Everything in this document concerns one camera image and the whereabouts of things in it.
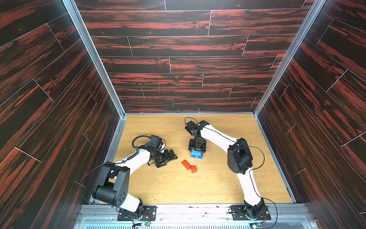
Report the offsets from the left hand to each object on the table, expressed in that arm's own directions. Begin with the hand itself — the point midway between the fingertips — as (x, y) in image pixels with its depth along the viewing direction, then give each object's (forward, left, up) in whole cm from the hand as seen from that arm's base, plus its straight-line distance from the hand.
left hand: (173, 160), depth 88 cm
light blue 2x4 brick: (+5, -14, +1) cm, 15 cm away
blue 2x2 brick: (+4, -18, -3) cm, 18 cm away
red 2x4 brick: (-1, -8, -4) cm, 9 cm away
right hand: (+8, -15, -1) cm, 17 cm away
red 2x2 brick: (-5, -13, -1) cm, 14 cm away
